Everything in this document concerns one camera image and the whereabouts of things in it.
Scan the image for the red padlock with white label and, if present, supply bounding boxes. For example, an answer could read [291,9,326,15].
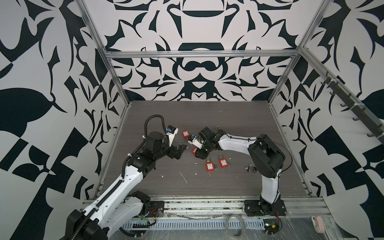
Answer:
[218,153,229,168]

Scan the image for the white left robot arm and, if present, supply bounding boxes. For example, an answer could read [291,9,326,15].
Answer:
[63,115,187,240]

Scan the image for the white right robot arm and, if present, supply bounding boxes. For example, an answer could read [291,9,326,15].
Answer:
[188,127,287,217]

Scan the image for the bunch of keys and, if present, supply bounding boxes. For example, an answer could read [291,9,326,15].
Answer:
[245,164,257,173]

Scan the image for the green lit circuit board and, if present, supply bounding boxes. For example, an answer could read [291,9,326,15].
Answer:
[264,218,283,236]

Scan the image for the pink white device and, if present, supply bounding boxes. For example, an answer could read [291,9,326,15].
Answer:
[311,216,326,234]

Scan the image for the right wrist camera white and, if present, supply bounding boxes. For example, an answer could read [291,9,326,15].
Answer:
[188,135,204,145]

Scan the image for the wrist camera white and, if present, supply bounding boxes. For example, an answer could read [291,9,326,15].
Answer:
[167,125,179,147]
[188,135,204,145]

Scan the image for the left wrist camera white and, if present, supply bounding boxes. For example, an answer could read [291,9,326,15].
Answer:
[167,125,179,147]

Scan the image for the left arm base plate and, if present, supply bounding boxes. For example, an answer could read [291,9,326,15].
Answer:
[135,201,165,218]

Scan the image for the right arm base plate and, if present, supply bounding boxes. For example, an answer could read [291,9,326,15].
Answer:
[244,199,287,217]

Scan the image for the white perforated cable duct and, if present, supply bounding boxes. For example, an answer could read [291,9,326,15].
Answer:
[122,218,268,231]

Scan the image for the coiled clear cable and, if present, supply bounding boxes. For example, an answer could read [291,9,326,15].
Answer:
[224,213,247,239]

